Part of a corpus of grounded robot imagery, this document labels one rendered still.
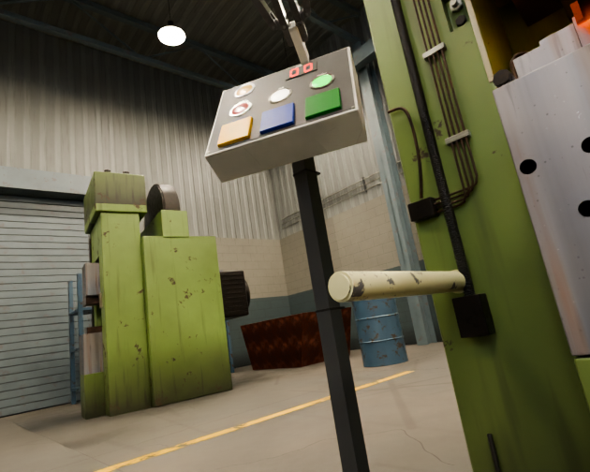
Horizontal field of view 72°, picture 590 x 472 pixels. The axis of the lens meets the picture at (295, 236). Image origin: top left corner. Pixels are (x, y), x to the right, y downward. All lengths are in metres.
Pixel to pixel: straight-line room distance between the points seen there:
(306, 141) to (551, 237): 0.47
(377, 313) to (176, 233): 2.74
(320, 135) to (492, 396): 0.65
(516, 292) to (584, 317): 0.25
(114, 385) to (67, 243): 4.02
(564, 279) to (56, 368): 7.84
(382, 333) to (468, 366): 4.28
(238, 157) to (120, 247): 4.43
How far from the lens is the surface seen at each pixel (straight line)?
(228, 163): 0.90
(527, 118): 0.78
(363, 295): 0.61
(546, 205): 0.74
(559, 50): 0.87
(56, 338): 8.15
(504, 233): 0.96
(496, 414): 1.01
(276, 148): 0.87
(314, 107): 0.86
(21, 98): 9.53
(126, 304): 5.14
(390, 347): 5.29
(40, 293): 8.20
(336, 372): 0.88
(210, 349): 5.27
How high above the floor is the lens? 0.57
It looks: 13 degrees up
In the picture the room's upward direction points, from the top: 9 degrees counter-clockwise
